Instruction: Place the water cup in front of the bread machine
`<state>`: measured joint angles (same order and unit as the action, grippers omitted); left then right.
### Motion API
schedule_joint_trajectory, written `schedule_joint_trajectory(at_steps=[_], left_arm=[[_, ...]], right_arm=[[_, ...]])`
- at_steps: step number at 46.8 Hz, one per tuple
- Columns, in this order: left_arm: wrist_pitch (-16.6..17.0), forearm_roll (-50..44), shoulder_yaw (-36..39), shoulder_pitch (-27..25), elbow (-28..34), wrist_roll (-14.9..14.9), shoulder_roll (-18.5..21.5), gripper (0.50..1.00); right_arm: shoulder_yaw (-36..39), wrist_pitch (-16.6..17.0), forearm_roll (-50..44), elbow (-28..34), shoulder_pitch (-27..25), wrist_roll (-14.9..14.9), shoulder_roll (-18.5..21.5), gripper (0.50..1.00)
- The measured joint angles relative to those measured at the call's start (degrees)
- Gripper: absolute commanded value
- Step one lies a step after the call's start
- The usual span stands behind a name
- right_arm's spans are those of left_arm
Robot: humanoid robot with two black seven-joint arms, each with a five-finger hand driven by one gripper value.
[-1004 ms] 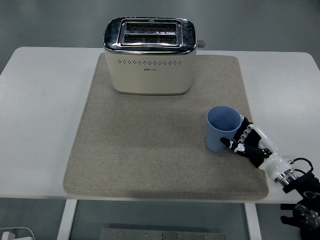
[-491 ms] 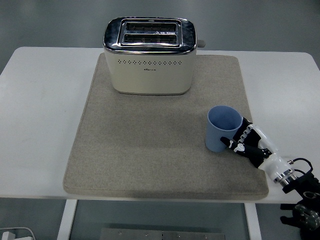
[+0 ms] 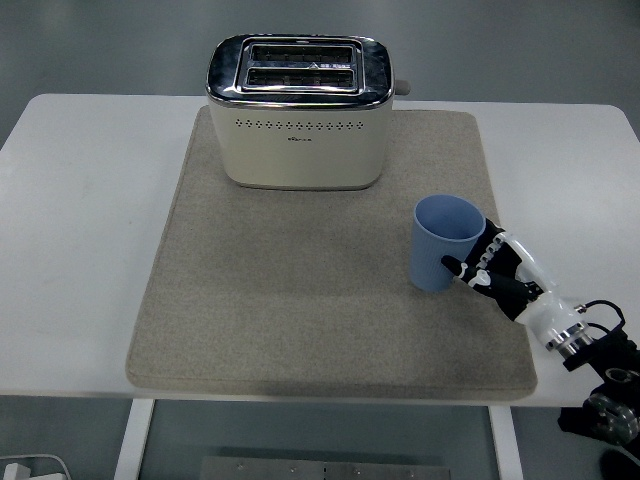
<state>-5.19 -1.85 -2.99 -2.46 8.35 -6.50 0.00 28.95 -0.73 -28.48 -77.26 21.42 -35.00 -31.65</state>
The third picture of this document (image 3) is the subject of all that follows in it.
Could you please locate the grey curved cable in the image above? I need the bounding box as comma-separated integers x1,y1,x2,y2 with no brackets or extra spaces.
0,453,72,480

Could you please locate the black rounded object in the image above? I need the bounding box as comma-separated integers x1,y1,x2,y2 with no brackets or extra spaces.
598,449,640,480

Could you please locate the beige felt mat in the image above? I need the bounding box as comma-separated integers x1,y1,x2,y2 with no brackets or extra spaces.
124,107,539,401

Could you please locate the grey metal plate with screws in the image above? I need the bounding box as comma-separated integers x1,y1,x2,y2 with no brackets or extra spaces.
198,455,452,480

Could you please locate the blue ribbed cup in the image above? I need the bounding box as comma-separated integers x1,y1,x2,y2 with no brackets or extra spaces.
409,194,487,294

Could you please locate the white table leg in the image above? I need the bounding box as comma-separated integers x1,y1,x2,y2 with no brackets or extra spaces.
488,405,524,480
112,398,157,480

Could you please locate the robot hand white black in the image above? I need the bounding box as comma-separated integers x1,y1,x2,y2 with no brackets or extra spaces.
440,217,585,347

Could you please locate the cream toaster chrome top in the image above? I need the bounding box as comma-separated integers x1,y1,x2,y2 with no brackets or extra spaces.
205,33,412,192

